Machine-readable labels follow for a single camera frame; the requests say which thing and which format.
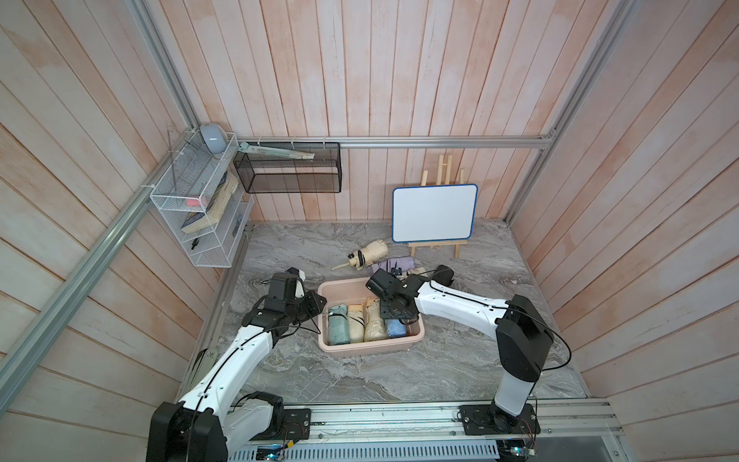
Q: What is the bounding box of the mint umbrella front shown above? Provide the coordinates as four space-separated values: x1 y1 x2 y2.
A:
327 304 350 346

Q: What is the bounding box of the book on shelf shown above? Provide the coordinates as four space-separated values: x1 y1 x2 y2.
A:
181 171 239 234

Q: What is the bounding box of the flat item on basket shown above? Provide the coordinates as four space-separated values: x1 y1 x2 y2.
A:
239 142 315 160

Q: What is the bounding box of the black umbrella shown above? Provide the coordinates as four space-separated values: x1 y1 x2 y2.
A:
431 265 454 287

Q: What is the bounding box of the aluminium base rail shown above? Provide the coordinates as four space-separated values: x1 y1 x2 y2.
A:
230 398 632 461

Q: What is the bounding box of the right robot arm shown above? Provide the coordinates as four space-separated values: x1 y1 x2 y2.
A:
366 265 563 439

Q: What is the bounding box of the purple folded umbrella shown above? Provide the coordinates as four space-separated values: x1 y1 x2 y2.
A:
369 256 416 276

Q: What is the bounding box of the blue umbrella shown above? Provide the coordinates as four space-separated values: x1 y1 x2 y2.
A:
385 319 407 339

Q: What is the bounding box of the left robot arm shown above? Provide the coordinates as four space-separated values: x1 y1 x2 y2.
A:
145 268 326 461

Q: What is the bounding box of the beige umbrella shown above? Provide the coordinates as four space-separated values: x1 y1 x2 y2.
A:
333 240 389 271
348 304 366 344
364 298 388 342

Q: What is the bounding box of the pink plastic storage box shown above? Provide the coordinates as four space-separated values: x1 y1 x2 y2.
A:
318 277 425 358

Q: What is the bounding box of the grey round speaker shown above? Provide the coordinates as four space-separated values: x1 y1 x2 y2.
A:
199 123 228 156

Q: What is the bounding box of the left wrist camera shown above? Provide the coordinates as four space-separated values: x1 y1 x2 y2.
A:
287 267 306 298

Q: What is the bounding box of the white board blue frame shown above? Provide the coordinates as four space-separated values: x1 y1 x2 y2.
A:
392 184 478 243

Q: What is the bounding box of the black wire basket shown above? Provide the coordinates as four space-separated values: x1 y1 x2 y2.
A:
233 141 343 194

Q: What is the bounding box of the white wire shelf rack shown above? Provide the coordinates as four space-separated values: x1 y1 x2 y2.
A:
150 130 253 269

